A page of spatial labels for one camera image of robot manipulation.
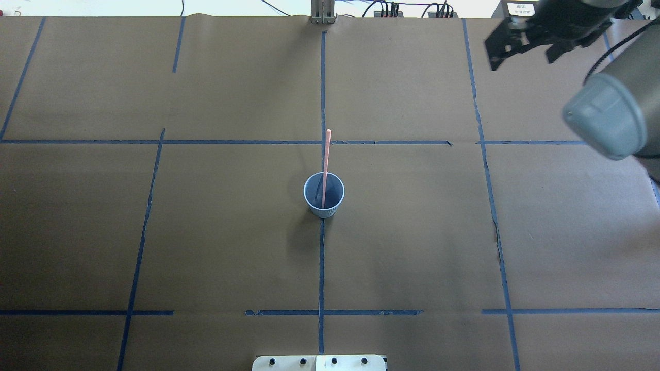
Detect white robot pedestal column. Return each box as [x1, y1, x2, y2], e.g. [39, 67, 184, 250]
[252, 354, 388, 370]

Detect black rectangular box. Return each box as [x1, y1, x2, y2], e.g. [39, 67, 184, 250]
[492, 1, 538, 19]

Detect blue ribbed cup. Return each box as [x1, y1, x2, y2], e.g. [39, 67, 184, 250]
[303, 172, 345, 219]

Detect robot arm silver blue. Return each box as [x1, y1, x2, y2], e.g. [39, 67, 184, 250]
[485, 1, 659, 183]

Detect aluminium frame post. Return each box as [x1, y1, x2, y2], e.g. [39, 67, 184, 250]
[309, 0, 337, 24]

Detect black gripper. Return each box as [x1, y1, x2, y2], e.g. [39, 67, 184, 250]
[485, 1, 640, 71]

